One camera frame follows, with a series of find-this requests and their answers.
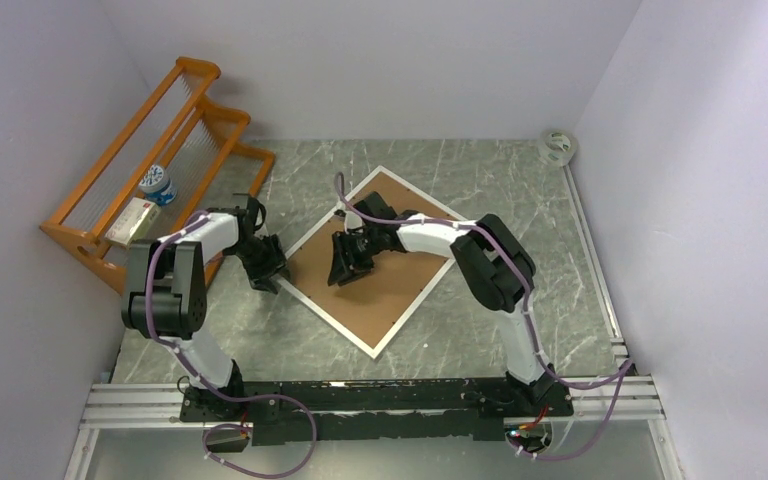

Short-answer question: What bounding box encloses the brown frame backing board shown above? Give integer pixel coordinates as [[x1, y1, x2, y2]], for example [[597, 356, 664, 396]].
[[285, 173, 458, 351]]

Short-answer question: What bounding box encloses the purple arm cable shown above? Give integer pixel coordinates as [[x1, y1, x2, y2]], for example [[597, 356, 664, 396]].
[[144, 210, 319, 480], [334, 172, 636, 464]]

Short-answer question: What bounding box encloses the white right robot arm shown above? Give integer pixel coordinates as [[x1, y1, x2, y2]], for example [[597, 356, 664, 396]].
[[327, 192, 555, 415]]

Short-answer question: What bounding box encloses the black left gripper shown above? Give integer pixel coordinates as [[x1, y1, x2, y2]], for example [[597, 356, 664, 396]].
[[227, 234, 294, 294]]

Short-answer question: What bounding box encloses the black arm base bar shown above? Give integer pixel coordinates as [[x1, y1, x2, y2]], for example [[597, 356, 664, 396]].
[[180, 375, 574, 446]]

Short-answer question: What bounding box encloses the white picture frame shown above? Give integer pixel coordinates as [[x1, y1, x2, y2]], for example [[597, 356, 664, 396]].
[[276, 165, 470, 360]]

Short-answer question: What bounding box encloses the white red small box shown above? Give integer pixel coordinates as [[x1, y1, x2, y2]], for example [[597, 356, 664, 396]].
[[104, 197, 161, 249]]

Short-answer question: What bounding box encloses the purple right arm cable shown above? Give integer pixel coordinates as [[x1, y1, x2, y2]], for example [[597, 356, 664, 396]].
[[334, 172, 636, 464]]

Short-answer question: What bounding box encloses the blue white round tin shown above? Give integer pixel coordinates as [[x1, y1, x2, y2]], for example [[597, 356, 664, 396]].
[[138, 164, 177, 206]]

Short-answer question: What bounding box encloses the orange wooden rack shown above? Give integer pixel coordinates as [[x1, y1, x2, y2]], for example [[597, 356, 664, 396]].
[[40, 57, 276, 293]]

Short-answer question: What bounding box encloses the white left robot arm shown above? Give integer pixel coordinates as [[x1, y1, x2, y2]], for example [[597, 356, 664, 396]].
[[121, 196, 289, 420]]

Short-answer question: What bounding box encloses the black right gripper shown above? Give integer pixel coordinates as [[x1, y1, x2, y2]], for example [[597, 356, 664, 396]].
[[328, 227, 383, 287]]

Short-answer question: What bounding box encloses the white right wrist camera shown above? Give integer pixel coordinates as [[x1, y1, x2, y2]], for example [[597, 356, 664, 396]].
[[343, 211, 365, 233]]

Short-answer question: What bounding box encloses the aluminium rail frame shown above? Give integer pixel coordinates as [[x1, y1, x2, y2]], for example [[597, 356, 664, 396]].
[[68, 168, 678, 479]]

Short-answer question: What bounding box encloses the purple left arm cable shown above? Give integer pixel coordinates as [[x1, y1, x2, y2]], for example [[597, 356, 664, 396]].
[[144, 210, 319, 480]]

